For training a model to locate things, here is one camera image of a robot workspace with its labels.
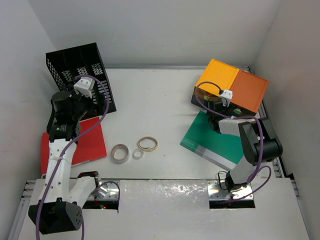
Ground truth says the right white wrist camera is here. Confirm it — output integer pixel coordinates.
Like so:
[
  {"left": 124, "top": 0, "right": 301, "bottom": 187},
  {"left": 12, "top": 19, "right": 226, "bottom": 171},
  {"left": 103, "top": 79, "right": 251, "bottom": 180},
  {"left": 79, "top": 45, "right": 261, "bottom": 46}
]
[{"left": 219, "top": 89, "right": 233, "bottom": 107}]

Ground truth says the purple cable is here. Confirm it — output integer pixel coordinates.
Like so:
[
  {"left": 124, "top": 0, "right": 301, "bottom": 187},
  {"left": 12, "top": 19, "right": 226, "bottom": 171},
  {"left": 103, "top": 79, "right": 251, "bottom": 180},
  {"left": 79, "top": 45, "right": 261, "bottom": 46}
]
[
  {"left": 34, "top": 74, "right": 110, "bottom": 240},
  {"left": 195, "top": 81, "right": 273, "bottom": 202}
]

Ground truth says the black mesh file organizer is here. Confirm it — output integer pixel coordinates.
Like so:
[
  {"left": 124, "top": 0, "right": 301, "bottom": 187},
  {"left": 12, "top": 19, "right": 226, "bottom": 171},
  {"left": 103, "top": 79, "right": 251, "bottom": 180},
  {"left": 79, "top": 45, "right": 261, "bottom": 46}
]
[{"left": 45, "top": 42, "right": 118, "bottom": 117}]

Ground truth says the beige masking tape roll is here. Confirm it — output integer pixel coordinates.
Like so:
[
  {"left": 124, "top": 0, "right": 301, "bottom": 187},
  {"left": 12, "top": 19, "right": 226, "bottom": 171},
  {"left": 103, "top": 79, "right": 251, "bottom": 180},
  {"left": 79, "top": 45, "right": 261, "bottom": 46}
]
[{"left": 137, "top": 136, "right": 159, "bottom": 152}]

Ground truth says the red notebook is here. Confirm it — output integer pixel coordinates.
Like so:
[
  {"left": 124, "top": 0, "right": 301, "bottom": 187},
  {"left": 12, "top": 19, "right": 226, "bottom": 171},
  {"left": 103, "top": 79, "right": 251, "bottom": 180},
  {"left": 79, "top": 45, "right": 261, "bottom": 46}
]
[{"left": 40, "top": 123, "right": 107, "bottom": 176}]

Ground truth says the small white tape roll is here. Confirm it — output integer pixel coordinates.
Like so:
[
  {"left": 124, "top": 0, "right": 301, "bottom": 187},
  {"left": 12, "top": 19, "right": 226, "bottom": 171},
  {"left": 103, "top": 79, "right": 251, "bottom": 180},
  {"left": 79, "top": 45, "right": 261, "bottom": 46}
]
[{"left": 132, "top": 148, "right": 144, "bottom": 160}]

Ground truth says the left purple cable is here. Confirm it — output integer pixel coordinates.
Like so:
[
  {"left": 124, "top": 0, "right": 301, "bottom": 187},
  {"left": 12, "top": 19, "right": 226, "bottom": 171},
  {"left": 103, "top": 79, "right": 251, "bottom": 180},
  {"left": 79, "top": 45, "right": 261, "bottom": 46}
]
[{"left": 34, "top": 74, "right": 110, "bottom": 240}]

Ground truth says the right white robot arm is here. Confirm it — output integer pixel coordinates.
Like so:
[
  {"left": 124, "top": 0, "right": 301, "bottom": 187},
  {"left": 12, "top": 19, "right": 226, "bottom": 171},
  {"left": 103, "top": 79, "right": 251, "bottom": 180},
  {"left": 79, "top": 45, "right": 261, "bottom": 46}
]
[{"left": 207, "top": 97, "right": 283, "bottom": 192}]

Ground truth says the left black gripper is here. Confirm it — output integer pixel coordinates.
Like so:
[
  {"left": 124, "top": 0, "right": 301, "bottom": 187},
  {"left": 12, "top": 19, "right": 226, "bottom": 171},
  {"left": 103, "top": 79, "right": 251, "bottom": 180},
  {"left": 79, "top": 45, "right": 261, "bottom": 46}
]
[{"left": 67, "top": 84, "right": 107, "bottom": 120}]

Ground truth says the left metal arm base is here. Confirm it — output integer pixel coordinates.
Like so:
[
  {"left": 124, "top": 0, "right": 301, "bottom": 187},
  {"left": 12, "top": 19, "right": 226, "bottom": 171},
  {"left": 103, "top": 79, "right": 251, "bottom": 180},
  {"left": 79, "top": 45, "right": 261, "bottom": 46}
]
[{"left": 88, "top": 179, "right": 120, "bottom": 201}]

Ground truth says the large clear tape roll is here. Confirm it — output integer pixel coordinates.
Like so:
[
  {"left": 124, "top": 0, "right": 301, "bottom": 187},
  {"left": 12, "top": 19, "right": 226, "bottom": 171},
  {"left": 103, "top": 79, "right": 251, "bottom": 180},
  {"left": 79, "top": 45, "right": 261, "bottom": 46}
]
[{"left": 111, "top": 144, "right": 130, "bottom": 165}]

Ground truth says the yellow drawer box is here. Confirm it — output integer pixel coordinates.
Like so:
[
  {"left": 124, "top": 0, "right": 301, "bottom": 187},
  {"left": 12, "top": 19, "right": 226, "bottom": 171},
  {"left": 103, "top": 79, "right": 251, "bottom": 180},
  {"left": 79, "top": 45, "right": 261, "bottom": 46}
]
[{"left": 195, "top": 59, "right": 240, "bottom": 101}]

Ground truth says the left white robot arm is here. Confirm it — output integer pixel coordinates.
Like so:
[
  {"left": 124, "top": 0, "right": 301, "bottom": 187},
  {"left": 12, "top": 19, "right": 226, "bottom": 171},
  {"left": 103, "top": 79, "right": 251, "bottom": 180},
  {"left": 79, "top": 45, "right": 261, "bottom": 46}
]
[{"left": 28, "top": 90, "right": 98, "bottom": 239}]

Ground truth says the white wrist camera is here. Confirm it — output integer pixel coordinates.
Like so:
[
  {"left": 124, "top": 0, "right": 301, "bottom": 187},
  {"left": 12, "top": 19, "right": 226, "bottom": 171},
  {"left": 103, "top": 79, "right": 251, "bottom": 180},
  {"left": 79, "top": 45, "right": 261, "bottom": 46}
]
[
  {"left": 73, "top": 77, "right": 95, "bottom": 99},
  {"left": 219, "top": 89, "right": 233, "bottom": 107}
]

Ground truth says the green notebook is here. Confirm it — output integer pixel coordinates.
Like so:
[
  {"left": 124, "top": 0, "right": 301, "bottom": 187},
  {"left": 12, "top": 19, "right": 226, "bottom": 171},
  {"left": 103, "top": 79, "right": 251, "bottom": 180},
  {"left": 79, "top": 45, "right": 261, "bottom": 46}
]
[{"left": 180, "top": 111, "right": 244, "bottom": 171}]

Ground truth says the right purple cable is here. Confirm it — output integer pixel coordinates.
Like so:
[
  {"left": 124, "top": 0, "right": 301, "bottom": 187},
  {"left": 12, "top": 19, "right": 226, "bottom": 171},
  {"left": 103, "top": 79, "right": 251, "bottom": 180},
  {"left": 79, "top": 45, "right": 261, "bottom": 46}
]
[{"left": 195, "top": 81, "right": 273, "bottom": 202}]

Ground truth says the right metal arm base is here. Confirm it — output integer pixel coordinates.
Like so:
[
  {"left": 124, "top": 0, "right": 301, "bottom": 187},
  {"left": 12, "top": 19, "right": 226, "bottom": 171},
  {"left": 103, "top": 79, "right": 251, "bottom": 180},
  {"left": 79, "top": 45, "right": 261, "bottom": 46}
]
[{"left": 207, "top": 179, "right": 254, "bottom": 201}]

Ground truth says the orange drawer box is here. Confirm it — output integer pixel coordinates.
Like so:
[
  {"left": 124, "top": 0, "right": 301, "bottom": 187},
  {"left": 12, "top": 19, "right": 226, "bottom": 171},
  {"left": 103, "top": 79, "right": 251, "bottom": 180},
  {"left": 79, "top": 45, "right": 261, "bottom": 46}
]
[{"left": 230, "top": 70, "right": 269, "bottom": 113}]

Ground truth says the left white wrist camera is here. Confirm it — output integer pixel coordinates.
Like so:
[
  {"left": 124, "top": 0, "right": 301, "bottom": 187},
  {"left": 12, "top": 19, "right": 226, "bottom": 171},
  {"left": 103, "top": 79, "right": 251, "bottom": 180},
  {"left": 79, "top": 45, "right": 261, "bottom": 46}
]
[{"left": 73, "top": 77, "right": 95, "bottom": 99}]

